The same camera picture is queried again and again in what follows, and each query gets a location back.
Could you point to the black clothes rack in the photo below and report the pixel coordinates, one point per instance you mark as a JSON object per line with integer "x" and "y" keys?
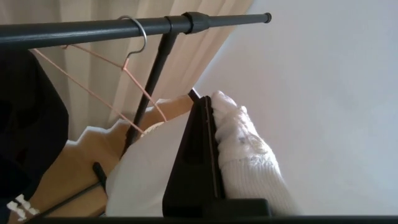
{"x": 93, "y": 29}

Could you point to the white printed tank top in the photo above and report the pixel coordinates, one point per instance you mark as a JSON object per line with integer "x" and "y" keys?
{"x": 248, "y": 168}

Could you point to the pink clothes hanger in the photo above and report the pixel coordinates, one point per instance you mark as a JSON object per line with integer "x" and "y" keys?
{"x": 141, "y": 31}

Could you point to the beige curtain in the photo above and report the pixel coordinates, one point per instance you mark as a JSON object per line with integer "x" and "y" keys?
{"x": 102, "y": 71}

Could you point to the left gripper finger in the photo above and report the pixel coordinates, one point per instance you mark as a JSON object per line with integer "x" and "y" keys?
{"x": 192, "y": 180}

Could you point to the black shorts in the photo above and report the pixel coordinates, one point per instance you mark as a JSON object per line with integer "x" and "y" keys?
{"x": 28, "y": 124}

